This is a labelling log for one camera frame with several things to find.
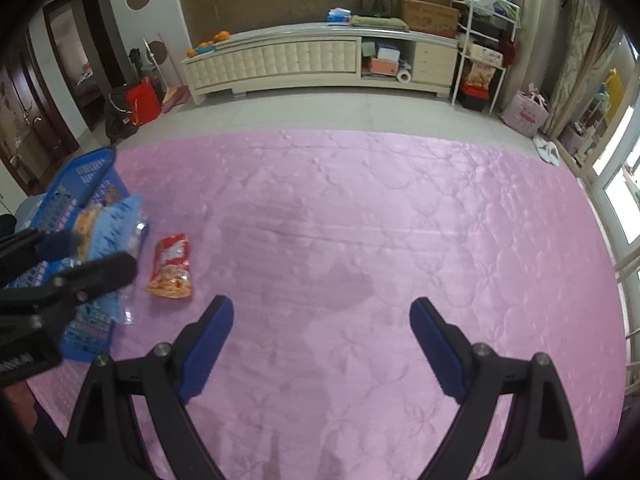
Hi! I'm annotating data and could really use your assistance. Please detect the oranges on cabinet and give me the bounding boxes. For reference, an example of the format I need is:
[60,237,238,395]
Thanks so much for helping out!
[186,30,231,58]

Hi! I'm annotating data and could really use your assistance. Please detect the red bag on floor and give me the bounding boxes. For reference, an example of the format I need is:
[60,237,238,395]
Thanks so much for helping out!
[126,77,162,127]

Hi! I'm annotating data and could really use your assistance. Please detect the blue tissue box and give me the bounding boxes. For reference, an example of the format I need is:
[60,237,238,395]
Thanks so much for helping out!
[326,8,352,24]

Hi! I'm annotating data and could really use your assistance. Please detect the cream TV cabinet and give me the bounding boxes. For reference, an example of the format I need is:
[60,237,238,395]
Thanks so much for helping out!
[182,23,458,101]

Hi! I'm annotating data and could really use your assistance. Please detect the white metal shelf rack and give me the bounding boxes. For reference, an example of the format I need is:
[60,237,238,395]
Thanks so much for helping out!
[449,0,521,112]

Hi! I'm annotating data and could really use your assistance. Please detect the pink shopping bag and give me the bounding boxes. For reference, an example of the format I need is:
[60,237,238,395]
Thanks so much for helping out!
[501,84,549,138]

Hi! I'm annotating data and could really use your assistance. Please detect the small red snack packet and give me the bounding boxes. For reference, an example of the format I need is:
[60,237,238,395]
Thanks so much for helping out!
[145,233,193,299]

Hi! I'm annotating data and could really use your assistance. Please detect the white slippers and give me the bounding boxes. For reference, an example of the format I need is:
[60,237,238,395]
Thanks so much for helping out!
[533,134,560,167]

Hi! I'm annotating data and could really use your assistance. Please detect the clear blue bread bag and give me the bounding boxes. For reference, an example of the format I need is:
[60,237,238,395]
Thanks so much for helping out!
[49,194,149,325]

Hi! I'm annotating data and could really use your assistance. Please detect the patterned curtain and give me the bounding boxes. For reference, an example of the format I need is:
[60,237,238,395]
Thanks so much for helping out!
[544,0,618,139]

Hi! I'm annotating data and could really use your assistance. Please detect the cardboard box on cabinet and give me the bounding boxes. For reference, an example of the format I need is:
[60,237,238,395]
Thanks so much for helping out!
[400,0,460,38]

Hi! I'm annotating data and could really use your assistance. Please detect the blue plastic basket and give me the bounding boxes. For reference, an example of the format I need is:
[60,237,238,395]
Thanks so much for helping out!
[9,148,131,362]

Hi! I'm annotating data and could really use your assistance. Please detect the pink quilted tablecloth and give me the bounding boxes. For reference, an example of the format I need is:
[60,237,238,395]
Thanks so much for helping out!
[24,128,629,480]

